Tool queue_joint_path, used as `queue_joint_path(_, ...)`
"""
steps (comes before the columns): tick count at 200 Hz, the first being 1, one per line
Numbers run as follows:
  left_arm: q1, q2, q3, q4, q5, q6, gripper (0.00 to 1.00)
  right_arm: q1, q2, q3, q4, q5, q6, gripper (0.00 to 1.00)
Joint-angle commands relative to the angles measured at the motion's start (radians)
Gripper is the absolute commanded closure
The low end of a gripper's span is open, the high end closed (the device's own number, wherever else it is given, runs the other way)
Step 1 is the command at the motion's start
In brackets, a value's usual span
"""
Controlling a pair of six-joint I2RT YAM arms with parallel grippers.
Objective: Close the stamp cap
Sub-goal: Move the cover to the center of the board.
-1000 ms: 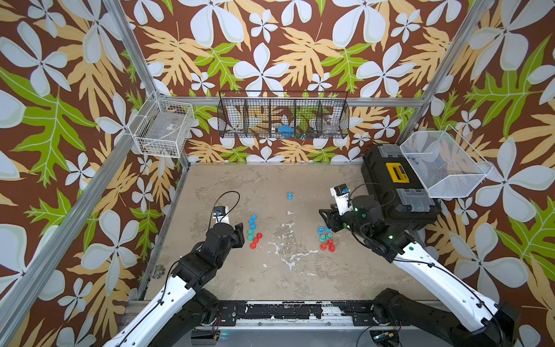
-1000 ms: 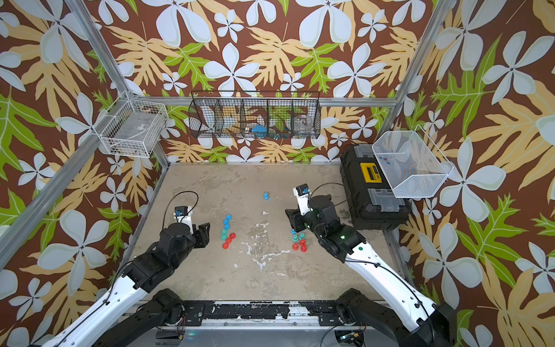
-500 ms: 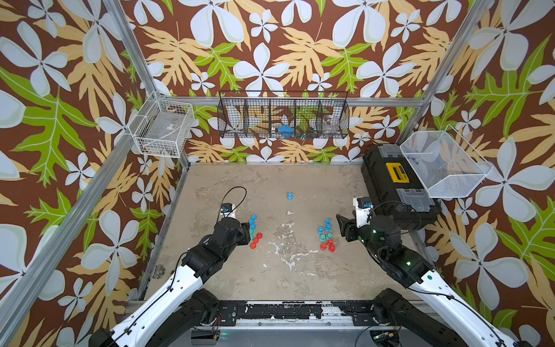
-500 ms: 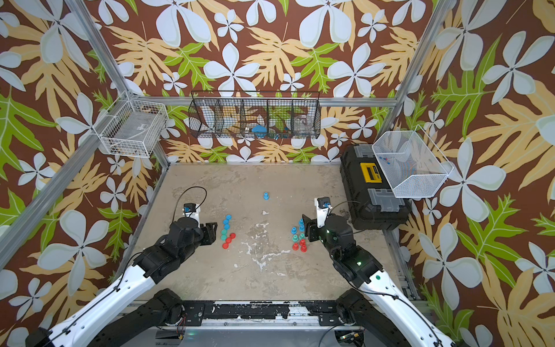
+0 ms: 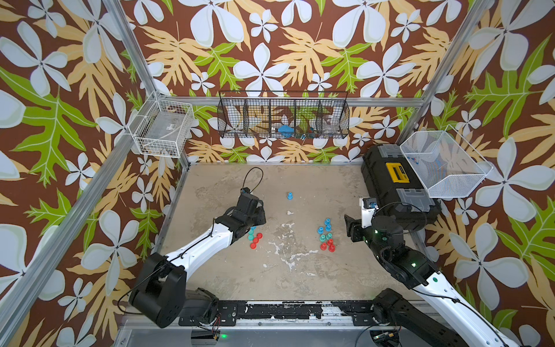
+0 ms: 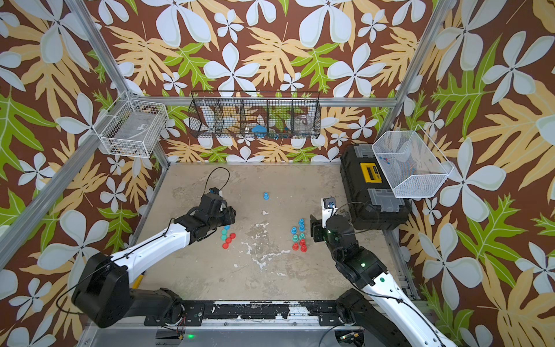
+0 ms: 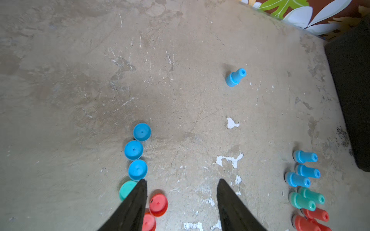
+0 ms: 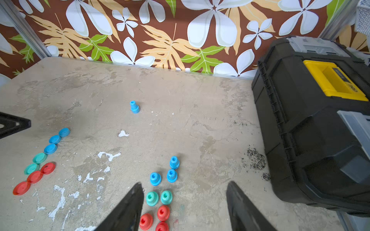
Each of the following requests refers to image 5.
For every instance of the white wire basket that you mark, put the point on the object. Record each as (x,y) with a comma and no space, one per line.
(161,127)
(446,163)

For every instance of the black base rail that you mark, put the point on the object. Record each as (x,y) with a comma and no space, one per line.
(227,313)

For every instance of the black wire basket back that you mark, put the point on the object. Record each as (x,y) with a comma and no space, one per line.
(312,114)

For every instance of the aluminium frame post back right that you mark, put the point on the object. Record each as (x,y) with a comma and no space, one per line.
(472,19)

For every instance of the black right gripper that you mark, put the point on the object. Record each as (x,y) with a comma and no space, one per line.
(354,226)

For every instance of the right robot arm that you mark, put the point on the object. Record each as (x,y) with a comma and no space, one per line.
(465,326)

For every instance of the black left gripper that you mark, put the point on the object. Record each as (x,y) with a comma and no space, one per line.
(260,214)

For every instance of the white wire basket left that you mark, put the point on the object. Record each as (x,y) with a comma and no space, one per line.
(161,127)

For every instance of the blue object in basket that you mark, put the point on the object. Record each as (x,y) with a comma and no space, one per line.
(286,131)

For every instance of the white wire basket right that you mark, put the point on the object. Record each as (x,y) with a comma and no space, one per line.
(446,163)

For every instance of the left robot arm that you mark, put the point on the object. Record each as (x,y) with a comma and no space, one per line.
(160,291)

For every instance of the black toolbox yellow latch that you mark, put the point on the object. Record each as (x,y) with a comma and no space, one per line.
(394,184)

